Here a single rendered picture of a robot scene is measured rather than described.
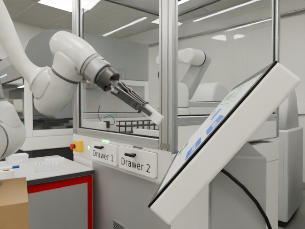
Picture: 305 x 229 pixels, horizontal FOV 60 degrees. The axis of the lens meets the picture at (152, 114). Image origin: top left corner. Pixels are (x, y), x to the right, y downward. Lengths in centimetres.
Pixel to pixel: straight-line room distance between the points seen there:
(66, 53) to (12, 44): 20
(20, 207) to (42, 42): 162
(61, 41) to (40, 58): 137
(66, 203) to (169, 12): 115
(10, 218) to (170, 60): 78
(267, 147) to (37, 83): 133
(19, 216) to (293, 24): 411
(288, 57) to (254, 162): 375
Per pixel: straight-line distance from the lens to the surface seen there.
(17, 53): 100
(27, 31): 602
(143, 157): 123
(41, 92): 93
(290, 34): 439
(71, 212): 168
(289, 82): 45
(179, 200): 45
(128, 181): 139
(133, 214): 141
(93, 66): 84
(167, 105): 111
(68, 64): 88
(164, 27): 117
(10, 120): 112
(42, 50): 228
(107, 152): 150
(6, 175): 158
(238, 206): 65
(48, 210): 163
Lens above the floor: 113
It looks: 1 degrees down
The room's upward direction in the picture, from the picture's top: straight up
